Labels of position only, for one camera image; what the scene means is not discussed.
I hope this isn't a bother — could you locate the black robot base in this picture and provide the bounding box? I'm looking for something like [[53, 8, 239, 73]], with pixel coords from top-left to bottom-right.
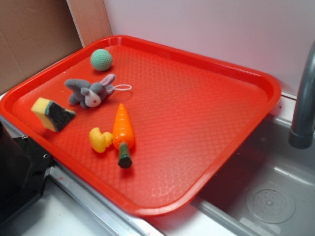
[[0, 124, 51, 226]]

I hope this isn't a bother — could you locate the red plastic tray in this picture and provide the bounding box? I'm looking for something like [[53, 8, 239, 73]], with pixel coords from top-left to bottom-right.
[[0, 36, 281, 216]]

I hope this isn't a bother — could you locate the orange toy carrot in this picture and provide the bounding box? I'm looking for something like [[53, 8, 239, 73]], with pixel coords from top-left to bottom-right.
[[113, 103, 135, 169]]

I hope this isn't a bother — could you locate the yellow rubber duck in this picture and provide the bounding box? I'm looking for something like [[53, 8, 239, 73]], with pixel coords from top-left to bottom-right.
[[89, 127, 113, 153]]

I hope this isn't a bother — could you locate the gray plush bunny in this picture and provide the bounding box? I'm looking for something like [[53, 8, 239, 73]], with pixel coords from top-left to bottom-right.
[[64, 73, 132, 109]]

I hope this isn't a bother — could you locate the green golf ball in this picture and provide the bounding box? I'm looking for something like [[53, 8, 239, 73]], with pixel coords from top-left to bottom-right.
[[90, 49, 113, 71]]

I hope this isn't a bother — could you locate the yellow green sponge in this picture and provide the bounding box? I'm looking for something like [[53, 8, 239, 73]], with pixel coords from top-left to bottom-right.
[[31, 97, 76, 132]]

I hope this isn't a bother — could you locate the gray toy sink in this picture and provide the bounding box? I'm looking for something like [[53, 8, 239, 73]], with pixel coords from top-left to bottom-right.
[[0, 94, 315, 236]]

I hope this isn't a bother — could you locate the gray faucet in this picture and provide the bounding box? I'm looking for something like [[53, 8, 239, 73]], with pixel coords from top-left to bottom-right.
[[288, 44, 315, 149]]

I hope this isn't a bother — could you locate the brown cardboard panel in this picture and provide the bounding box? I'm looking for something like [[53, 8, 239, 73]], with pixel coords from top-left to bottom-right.
[[0, 0, 112, 94]]

